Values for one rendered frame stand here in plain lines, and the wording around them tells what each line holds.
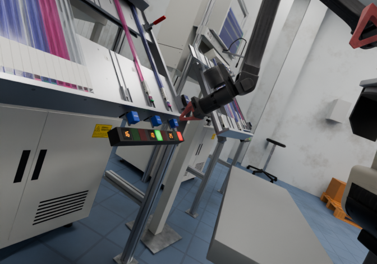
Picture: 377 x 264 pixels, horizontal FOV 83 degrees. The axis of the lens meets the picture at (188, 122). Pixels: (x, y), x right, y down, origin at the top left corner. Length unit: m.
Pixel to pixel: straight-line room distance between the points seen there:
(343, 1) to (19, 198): 1.28
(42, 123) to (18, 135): 0.07
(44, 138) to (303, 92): 4.17
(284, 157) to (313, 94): 1.27
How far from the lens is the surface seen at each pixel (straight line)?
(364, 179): 0.78
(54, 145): 0.92
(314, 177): 4.63
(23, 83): 0.43
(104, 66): 0.63
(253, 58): 0.73
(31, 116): 0.84
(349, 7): 0.94
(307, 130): 4.48
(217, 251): 0.41
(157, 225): 1.35
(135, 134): 0.59
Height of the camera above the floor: 0.80
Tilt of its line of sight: 6 degrees down
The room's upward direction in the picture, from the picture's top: 21 degrees clockwise
